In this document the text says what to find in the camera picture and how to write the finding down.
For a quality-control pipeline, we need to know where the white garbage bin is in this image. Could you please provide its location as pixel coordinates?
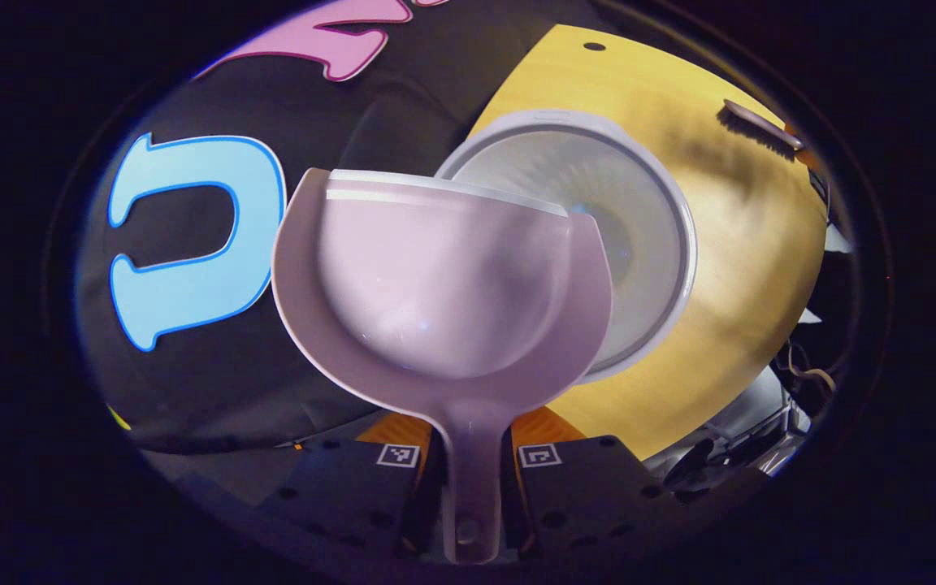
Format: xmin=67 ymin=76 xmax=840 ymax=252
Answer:
xmin=434 ymin=110 xmax=698 ymax=384

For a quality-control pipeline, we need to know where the pale pink dustpan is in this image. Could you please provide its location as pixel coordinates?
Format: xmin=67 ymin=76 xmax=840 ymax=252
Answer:
xmin=271 ymin=168 xmax=615 ymax=565

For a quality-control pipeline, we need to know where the wooden desktop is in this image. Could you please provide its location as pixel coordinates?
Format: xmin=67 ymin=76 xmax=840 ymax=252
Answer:
xmin=468 ymin=24 xmax=830 ymax=462

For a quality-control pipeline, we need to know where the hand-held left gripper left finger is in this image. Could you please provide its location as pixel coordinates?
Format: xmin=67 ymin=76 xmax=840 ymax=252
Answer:
xmin=261 ymin=411 xmax=444 ymax=563

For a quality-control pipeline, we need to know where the small pale pink broom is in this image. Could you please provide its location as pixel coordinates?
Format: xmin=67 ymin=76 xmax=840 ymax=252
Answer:
xmin=716 ymin=99 xmax=806 ymax=159

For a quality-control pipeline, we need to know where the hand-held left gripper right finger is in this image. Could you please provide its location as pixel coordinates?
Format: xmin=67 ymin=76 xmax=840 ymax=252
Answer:
xmin=502 ymin=406 xmax=674 ymax=557

